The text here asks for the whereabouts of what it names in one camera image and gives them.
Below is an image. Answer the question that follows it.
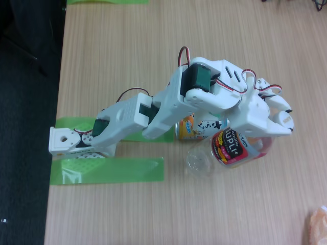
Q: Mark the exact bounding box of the red white black servo cable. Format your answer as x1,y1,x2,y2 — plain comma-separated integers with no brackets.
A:
177,46,192,68
117,88,151,103
212,69,283,97

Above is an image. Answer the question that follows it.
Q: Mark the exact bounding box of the green tape strip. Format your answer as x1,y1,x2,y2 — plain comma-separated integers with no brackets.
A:
55,116,174,143
50,157,164,186

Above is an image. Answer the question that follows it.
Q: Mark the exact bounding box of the orange aluminium bottle can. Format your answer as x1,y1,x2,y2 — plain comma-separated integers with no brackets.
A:
174,113,232,141

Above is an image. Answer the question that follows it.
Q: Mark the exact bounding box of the clear plastic bottle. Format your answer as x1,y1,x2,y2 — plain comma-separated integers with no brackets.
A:
185,111,297,178

